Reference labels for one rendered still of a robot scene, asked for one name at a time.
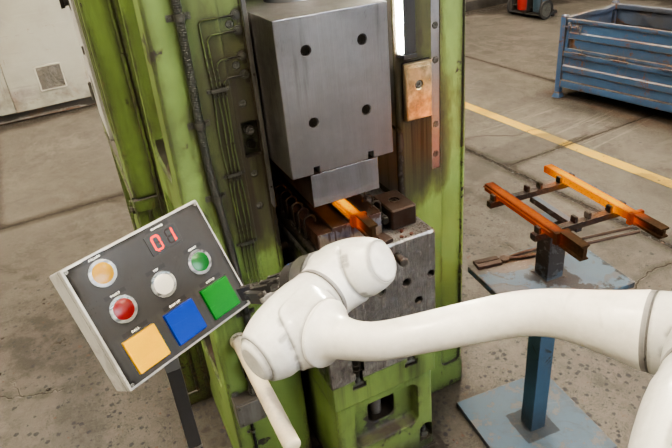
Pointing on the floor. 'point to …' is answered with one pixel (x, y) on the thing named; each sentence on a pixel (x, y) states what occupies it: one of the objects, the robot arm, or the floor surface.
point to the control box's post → (183, 403)
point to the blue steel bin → (618, 54)
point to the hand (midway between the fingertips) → (249, 291)
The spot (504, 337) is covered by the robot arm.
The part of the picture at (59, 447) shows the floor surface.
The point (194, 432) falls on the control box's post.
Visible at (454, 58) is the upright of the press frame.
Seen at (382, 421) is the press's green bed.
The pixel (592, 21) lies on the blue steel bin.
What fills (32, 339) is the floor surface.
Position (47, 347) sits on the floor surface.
